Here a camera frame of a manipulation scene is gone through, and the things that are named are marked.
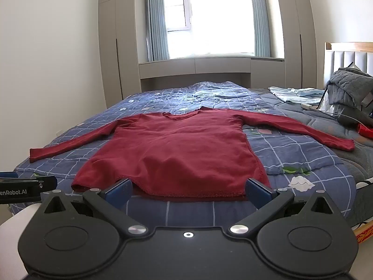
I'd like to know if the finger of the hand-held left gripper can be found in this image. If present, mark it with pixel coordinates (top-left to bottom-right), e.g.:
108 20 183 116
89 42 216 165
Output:
34 175 58 195

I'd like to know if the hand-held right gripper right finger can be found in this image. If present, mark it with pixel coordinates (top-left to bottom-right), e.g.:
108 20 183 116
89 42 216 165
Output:
229 177 340 237

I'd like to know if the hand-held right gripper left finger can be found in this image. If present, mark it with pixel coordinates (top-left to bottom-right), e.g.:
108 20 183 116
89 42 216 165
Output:
38 178 149 238

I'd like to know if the red long-sleeve shirt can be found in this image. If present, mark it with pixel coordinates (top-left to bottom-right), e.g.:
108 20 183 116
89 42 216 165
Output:
29 106 355 198

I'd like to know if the blue plaid quilt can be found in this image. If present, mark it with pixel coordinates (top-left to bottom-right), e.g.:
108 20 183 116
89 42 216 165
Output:
14 81 357 228

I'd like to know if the person's white clothing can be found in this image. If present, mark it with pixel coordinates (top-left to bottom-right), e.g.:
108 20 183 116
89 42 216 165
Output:
0 203 43 280

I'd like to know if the light blue cloth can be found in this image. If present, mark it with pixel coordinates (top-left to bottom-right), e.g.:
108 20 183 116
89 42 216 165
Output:
268 86 326 104

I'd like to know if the silver foil bag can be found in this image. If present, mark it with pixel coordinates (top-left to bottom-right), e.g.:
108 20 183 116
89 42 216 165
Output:
319 87 339 112

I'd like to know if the red object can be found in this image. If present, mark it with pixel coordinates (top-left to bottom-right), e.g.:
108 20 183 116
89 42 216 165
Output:
357 123 373 139

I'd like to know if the grey quilted blanket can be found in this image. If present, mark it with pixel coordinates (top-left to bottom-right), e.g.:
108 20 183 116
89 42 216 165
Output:
325 68 373 129

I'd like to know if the grey window bench cabinet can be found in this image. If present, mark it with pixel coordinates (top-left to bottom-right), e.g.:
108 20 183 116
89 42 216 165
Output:
138 56 286 93

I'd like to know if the wooden padded headboard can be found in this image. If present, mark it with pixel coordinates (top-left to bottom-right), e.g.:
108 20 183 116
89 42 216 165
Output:
324 42 373 91

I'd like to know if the blue curtain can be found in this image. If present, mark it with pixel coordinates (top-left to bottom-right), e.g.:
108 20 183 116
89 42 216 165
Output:
248 0 272 58
145 0 170 62

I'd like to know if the window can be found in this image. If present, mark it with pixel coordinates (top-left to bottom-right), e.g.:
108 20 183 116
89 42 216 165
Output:
164 0 256 58

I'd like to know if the white cable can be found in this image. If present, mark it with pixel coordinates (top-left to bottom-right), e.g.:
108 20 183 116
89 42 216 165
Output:
312 107 362 126

